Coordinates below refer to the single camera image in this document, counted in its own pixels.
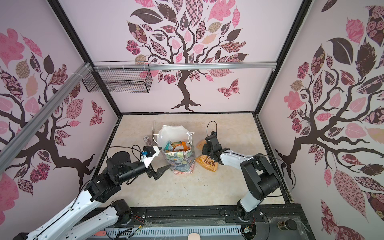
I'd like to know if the orange snack bag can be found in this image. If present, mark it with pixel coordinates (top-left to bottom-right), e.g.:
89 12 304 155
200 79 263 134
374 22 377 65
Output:
196 155 218 172

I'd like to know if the colourful paper bag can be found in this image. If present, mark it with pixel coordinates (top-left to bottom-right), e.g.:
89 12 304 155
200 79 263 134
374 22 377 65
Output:
154 125 196 175

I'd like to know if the green snack bag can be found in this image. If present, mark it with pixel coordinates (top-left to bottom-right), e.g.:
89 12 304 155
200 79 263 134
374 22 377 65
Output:
171 141 191 152

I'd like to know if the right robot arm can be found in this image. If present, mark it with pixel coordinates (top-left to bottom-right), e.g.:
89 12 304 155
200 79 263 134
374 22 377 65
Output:
203 132 280 221

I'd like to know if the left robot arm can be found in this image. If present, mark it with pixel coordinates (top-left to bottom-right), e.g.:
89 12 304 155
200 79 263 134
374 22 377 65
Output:
15 146 171 240

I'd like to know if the teal snack packet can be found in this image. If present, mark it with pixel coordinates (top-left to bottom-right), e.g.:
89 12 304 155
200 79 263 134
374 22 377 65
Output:
164 141 174 153

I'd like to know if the small glass jar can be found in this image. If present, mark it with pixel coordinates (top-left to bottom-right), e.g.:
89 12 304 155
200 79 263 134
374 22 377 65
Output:
143 135 152 146

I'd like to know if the black round knob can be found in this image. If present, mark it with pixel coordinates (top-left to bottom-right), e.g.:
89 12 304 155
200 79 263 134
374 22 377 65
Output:
277 219 298 231

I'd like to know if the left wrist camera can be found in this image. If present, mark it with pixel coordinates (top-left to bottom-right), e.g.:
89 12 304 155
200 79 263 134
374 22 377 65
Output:
141 146 162 169

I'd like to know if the white slotted cable duct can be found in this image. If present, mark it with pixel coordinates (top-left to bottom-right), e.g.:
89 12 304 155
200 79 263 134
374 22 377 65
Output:
91 226 244 240

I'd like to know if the black wire basket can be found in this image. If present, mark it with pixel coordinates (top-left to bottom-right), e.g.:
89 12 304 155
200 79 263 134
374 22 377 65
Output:
82 60 153 94

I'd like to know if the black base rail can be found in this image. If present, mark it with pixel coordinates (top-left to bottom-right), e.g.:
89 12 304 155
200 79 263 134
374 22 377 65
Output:
59 204 316 240

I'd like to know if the left aluminium rail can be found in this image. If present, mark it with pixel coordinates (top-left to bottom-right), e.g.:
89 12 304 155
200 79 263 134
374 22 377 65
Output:
1 63 92 173

